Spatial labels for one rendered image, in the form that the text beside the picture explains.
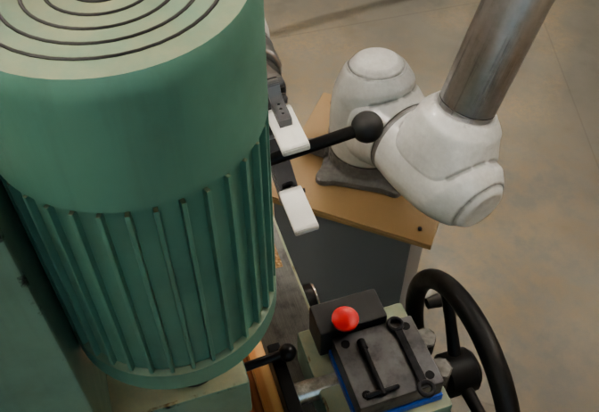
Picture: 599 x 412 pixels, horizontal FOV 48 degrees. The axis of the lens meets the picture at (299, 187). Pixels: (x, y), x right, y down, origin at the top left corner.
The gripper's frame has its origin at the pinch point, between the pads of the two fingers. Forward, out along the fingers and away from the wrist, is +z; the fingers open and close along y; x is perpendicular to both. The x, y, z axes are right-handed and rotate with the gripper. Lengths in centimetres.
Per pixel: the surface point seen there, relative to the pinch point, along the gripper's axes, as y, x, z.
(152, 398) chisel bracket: -5.1, -21.0, 16.2
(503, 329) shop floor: -116, 58, -27
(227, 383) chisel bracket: -5.7, -13.6, 17.0
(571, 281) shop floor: -118, 85, -35
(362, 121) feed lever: 7.7, 7.5, 0.5
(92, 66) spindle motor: 38.0, -13.8, 21.6
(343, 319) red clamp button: -7.9, 0.0, 13.2
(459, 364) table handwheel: -27.8, 15.3, 14.0
